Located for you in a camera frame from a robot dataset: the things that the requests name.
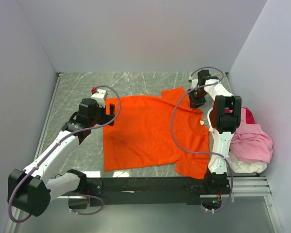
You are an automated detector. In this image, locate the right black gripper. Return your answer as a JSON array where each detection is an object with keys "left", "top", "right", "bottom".
[{"left": 188, "top": 87, "right": 208, "bottom": 109}]

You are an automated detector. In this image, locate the orange t shirt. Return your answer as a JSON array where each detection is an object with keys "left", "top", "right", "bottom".
[{"left": 103, "top": 87, "right": 210, "bottom": 179}]

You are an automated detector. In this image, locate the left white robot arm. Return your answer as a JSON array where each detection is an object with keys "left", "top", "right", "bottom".
[{"left": 7, "top": 98, "right": 120, "bottom": 223}]

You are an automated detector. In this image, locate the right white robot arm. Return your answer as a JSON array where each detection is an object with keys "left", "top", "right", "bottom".
[{"left": 188, "top": 67, "right": 242, "bottom": 194}]

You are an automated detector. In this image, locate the magenta t shirt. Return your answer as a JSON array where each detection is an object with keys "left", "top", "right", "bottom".
[{"left": 241, "top": 107, "right": 255, "bottom": 124}]

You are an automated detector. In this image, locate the pink t shirt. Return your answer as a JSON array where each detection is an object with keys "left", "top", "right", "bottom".
[{"left": 230, "top": 108, "right": 273, "bottom": 163}]

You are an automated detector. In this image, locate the white t shirt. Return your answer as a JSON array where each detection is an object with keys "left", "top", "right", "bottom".
[{"left": 227, "top": 151, "right": 267, "bottom": 174}]

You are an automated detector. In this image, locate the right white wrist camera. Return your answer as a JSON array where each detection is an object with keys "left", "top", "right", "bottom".
[{"left": 189, "top": 76, "right": 196, "bottom": 89}]

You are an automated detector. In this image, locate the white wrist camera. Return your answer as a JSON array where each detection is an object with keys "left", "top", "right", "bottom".
[
  {"left": 189, "top": 76, "right": 196, "bottom": 89},
  {"left": 91, "top": 87, "right": 108, "bottom": 108}
]

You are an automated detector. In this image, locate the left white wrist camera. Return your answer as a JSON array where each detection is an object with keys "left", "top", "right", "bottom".
[{"left": 91, "top": 87, "right": 108, "bottom": 108}]

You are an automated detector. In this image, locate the black base frame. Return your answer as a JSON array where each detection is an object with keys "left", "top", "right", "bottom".
[{"left": 67, "top": 176, "right": 228, "bottom": 210}]

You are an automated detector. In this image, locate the aluminium rail frame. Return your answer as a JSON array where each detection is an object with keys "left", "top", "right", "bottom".
[{"left": 8, "top": 67, "right": 282, "bottom": 233}]

